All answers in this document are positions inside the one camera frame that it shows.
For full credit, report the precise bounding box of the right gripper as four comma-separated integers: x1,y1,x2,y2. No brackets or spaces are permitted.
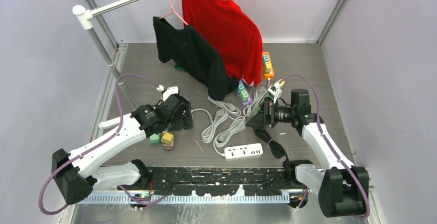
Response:
246,99,296,129

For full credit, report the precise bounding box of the metal clothes rack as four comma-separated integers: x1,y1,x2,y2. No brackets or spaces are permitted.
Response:
72,0,140,109

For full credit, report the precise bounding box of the purple power strip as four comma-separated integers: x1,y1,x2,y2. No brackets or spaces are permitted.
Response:
235,80,253,106

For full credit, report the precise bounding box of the green plug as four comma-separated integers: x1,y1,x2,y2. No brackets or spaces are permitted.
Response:
149,134,161,145

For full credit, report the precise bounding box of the black garment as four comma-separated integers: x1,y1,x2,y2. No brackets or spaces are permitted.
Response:
153,16,239,101

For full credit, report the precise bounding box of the pink plug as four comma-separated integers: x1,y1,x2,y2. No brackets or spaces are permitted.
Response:
162,141,175,151

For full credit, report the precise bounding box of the orange power strip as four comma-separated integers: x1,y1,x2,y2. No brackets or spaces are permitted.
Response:
262,51,275,79

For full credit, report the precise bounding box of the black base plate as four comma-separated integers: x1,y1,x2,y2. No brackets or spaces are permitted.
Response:
123,167,304,197

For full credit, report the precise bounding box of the pink hanger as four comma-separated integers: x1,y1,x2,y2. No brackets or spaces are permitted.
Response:
159,0,188,25

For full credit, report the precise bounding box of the red sweater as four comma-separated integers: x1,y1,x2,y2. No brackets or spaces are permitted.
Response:
181,0,263,87

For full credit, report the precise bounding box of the white coiled cable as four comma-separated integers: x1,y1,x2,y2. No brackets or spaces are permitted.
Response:
191,84,274,157

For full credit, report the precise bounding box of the white power strip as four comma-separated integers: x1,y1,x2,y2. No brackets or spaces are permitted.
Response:
224,143,263,160

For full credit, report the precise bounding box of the black coiled cable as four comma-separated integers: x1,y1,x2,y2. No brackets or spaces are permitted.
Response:
253,128,289,168

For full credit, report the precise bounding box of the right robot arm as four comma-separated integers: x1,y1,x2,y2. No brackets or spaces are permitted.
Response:
246,89,370,218

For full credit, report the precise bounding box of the yellow plug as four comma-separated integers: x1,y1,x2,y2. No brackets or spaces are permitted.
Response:
161,132,174,146

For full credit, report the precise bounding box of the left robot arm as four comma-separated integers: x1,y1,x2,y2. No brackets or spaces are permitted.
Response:
52,94,193,205

